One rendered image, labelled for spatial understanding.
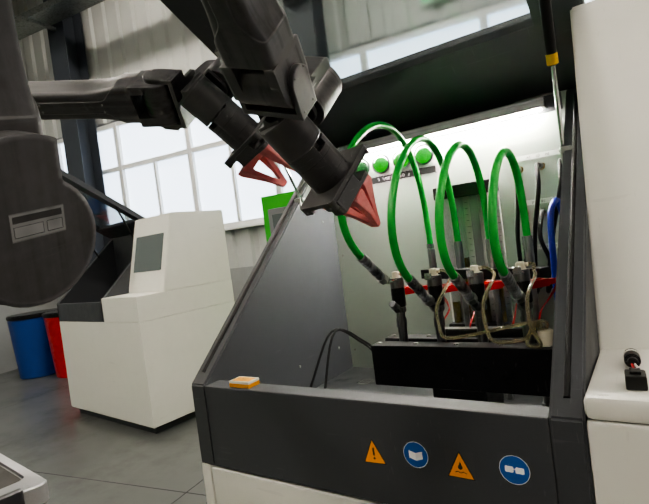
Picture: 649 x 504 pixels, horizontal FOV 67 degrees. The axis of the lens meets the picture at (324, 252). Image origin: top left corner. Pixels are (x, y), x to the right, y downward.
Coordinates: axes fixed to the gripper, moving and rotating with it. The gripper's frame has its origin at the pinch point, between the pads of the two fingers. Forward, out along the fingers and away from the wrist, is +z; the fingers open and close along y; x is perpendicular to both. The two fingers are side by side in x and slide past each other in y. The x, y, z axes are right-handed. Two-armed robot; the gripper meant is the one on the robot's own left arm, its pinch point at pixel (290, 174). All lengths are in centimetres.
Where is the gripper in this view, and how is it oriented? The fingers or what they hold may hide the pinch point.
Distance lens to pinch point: 80.4
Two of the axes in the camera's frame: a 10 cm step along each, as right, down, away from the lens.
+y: -6.0, 3.2, 7.3
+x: -3.3, 7.4, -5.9
